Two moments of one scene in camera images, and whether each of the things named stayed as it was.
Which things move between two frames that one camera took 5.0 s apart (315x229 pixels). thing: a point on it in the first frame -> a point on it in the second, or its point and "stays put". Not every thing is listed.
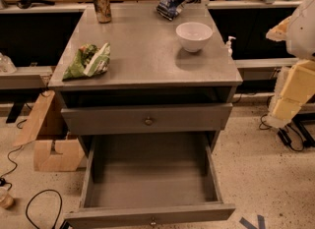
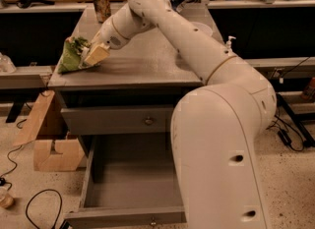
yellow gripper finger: (279, 31) -> (96, 56)
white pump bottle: (228, 45) stays put
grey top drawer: (146, 119) stays put
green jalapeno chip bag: (89, 60) -> (75, 48)
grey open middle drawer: (149, 178) stays put
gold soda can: (101, 6) stays put
